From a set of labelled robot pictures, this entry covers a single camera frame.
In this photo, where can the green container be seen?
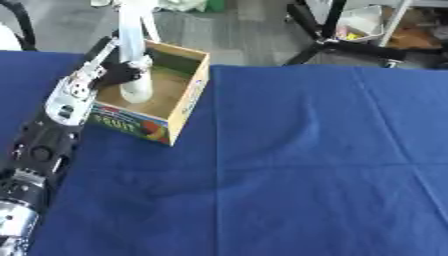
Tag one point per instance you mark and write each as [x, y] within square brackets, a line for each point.
[214, 5]

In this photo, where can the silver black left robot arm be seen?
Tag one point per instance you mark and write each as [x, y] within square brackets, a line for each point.
[53, 140]

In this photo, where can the white frame post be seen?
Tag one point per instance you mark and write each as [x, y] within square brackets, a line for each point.
[393, 23]

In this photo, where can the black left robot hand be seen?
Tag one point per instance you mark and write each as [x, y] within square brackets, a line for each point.
[119, 74]

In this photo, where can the white plastic bin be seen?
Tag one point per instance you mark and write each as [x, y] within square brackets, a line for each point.
[363, 23]

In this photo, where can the black tripod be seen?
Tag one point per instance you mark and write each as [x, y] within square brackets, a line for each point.
[333, 40]

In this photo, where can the brown cardboard sheet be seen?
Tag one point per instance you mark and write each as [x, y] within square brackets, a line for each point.
[415, 33]

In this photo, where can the tan cardboard box printed front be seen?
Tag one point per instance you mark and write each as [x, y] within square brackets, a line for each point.
[169, 87]

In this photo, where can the tall white bottle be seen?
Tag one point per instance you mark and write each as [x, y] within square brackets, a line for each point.
[134, 30]

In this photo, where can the pale crumpled bag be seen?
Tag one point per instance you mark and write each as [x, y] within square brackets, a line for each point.
[182, 4]

